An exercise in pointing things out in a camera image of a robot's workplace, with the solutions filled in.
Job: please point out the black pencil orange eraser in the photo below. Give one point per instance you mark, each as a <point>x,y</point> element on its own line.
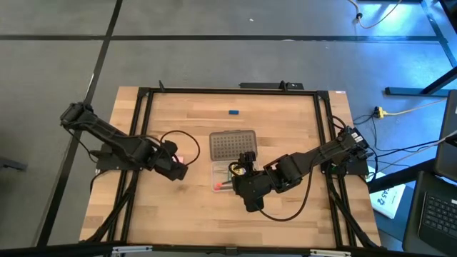
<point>218,185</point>

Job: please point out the black furniture foot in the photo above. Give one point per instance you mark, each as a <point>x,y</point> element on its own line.
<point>10,164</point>

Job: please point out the yellow green crayon box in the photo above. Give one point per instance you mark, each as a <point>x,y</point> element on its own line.
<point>240,171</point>

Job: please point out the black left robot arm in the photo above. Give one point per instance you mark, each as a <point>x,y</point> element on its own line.
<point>121,146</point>

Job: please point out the black laptop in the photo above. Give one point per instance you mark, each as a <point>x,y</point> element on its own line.
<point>439,217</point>

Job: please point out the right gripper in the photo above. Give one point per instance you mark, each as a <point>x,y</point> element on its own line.
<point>251,187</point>

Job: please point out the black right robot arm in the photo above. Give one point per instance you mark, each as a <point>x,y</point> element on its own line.
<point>321,153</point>

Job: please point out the blue eraser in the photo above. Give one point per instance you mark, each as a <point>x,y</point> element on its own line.
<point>233,112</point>

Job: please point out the black metal stand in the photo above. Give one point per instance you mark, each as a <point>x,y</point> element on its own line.
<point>414,91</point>

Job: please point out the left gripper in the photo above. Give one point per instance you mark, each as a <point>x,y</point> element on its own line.
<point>173,167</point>

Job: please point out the clear pencil case grey lid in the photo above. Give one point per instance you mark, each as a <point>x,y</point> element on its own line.
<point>232,144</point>

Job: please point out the silver aluminium bracket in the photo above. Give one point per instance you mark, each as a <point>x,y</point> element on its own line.
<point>132,249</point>
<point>330,252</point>

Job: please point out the white printed box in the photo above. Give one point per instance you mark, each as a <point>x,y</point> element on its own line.
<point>387,200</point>

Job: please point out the black metal table frame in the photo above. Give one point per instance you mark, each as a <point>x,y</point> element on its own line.
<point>232,91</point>

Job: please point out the black bar device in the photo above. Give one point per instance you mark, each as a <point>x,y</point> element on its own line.
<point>264,86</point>

